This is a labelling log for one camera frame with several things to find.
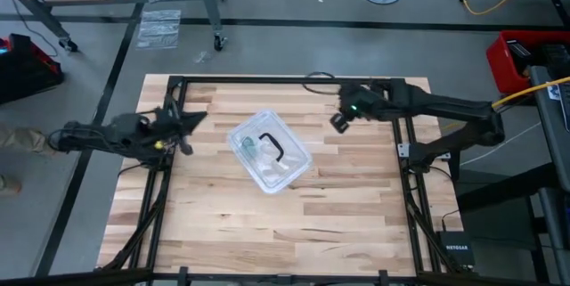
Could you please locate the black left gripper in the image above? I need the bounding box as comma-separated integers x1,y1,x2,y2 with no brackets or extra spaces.
144,106,208,157

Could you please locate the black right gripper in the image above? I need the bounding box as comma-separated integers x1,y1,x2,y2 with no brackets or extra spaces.
330,83,379,135

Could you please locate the clear shallow plastic tray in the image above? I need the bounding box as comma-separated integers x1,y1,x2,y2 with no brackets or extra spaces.
227,109,314,193

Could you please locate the green elastic bandage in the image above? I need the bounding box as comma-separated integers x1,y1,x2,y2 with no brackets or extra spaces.
240,136,260,157

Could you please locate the grey hex key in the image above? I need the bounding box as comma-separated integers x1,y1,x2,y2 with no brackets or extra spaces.
258,132,285,163

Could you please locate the clear plastic zip bag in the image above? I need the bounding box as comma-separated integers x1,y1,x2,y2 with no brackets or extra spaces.
240,134,293,176

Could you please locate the clear plastic floor bag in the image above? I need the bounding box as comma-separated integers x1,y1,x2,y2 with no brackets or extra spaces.
136,9,183,51

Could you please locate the person's foot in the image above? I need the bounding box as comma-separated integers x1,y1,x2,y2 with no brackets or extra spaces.
0,174,22,195
0,124,51,157

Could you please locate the red plastic crate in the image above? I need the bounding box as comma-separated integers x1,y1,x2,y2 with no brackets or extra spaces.
485,30,570,95

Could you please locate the black and red toolbox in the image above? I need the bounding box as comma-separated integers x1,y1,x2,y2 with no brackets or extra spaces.
0,33,64,104

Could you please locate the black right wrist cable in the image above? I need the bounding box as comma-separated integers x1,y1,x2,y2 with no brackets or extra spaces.
301,70,342,96

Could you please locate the black aluminium table frame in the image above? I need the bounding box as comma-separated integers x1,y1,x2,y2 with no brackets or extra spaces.
93,75,468,286

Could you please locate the white cable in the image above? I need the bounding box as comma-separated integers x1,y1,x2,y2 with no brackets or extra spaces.
458,121,542,167

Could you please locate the black network switch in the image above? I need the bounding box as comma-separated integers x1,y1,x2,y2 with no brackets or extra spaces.
436,231,476,267

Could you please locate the thick yellow cable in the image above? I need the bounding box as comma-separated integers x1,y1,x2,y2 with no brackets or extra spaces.
492,75,570,110

